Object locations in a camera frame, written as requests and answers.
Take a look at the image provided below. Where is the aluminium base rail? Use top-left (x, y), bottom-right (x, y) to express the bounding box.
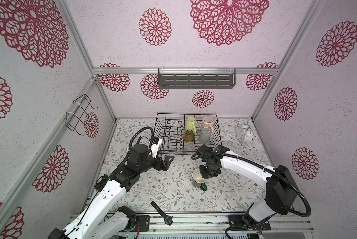
top-left (133, 212), bottom-right (315, 239)

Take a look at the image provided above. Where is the black wire wall holder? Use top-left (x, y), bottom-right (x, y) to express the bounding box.
top-left (65, 94), bottom-right (100, 138)

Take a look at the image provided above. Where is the dark green mug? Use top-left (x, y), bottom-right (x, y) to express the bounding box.
top-left (192, 168), bottom-right (208, 192)

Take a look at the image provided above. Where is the clear glass cup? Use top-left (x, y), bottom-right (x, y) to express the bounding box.
top-left (184, 141), bottom-right (195, 151)

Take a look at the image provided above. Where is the white alarm clock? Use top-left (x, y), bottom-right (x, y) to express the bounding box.
top-left (237, 123), bottom-right (254, 143)

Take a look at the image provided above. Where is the amber glass cup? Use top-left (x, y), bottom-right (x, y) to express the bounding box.
top-left (184, 129), bottom-right (195, 143)

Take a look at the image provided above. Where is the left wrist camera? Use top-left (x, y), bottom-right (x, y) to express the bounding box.
top-left (151, 136), bottom-right (162, 158)

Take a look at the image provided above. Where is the grey wall shelf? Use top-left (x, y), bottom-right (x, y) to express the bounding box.
top-left (157, 69), bottom-right (236, 90)

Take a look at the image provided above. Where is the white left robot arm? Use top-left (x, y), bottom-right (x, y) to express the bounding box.
top-left (48, 144), bottom-right (174, 239)

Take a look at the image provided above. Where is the white cup grey handle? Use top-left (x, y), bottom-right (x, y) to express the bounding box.
top-left (199, 126), bottom-right (212, 144)

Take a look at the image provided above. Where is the black wire dish rack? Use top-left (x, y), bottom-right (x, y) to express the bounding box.
top-left (154, 113), bottom-right (207, 155)

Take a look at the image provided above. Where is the pink tall mug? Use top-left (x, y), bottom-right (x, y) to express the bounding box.
top-left (201, 115), bottom-right (215, 134)

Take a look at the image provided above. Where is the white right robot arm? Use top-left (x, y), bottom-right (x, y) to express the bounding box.
top-left (191, 144), bottom-right (310, 232)

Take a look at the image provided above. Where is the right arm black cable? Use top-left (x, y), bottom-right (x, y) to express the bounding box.
top-left (191, 150), bottom-right (312, 239)

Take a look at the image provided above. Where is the black wristwatch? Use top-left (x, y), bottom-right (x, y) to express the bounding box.
top-left (151, 201), bottom-right (173, 226)

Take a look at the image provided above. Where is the light green mug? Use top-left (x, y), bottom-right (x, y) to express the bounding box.
top-left (185, 116), bottom-right (196, 134)

